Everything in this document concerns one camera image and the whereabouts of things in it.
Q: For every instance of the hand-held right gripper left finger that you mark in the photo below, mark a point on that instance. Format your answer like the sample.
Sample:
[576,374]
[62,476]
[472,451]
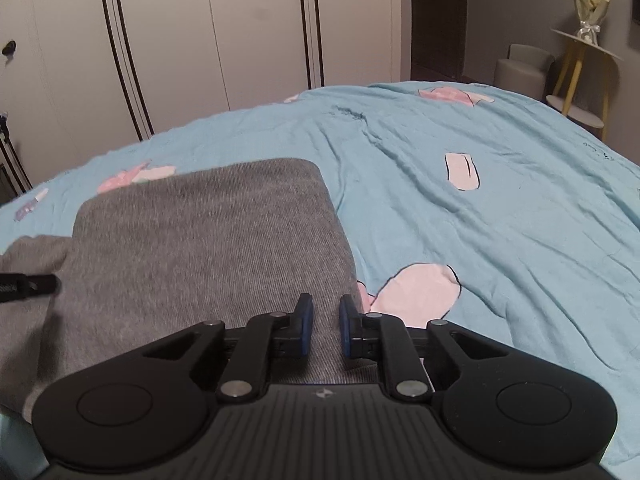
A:
[305,327]

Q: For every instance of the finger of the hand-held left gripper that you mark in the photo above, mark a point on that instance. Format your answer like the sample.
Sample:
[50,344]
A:
[30,286]

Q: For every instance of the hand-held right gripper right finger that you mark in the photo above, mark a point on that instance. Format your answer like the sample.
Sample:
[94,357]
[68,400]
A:
[345,327]

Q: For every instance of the grey pants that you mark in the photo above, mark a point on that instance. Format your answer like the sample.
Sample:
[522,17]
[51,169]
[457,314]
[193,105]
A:
[200,240]

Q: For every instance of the black stand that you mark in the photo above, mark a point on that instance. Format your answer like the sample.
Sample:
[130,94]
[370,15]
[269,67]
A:
[7,165]

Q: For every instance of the light blue printed blanket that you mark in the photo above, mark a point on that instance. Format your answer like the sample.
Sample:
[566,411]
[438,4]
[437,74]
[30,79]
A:
[500,210]

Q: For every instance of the black round knob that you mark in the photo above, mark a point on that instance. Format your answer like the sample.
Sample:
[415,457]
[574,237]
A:
[8,49]

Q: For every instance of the grey round stool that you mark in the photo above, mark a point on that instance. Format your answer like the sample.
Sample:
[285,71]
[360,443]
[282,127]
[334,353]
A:
[522,72]

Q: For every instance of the white wardrobe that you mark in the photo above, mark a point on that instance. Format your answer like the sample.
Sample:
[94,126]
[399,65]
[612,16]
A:
[215,30]

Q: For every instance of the yellow-legged side table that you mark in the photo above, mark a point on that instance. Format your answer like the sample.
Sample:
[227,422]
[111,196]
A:
[580,110]

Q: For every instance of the dark brown door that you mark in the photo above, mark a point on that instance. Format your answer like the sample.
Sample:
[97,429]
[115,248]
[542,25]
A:
[437,15]

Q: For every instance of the pale yellow bouquet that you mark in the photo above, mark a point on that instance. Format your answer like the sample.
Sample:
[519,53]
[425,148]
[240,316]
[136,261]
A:
[590,2]

